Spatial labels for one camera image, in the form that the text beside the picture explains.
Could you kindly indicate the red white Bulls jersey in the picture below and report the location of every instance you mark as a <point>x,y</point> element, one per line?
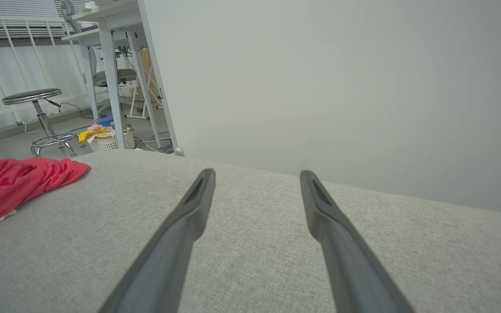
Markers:
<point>11,184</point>

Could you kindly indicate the white partition board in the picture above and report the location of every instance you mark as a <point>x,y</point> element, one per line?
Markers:
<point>342,87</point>

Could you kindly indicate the grey office chair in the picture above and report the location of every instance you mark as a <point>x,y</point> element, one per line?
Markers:
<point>113,77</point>

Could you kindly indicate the round grey chrome stool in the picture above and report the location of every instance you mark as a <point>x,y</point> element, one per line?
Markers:
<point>33,95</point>

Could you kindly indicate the blue box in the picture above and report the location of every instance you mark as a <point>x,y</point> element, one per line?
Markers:
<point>105,121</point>

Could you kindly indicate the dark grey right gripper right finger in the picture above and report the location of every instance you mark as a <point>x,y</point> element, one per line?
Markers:
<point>342,248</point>

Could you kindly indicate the white window blinds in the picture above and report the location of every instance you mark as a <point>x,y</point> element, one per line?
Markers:
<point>15,8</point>

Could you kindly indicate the white desk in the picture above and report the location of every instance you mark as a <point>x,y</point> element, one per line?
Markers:
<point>110,78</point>

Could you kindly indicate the yellow cloth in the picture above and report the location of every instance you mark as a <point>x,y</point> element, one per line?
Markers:
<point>89,134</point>

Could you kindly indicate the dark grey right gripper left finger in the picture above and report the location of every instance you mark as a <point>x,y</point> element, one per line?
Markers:
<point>176,243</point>

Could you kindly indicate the pink cloth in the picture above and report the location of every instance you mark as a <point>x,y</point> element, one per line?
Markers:
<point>98,128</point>

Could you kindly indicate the white woven laundry basket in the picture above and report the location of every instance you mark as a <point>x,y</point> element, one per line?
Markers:
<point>113,141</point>

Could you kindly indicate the brown cardboard sheet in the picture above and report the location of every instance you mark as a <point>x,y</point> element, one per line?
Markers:
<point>148,74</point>

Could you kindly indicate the white metal stand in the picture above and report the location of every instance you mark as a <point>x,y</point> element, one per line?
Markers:
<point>139,116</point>

